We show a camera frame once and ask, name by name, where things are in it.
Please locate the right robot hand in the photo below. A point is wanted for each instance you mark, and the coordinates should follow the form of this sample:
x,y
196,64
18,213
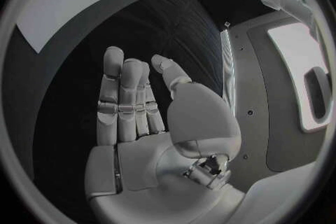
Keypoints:
x,y
147,161

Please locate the white task board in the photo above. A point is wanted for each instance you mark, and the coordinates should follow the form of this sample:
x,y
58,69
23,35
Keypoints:
x,y
78,1

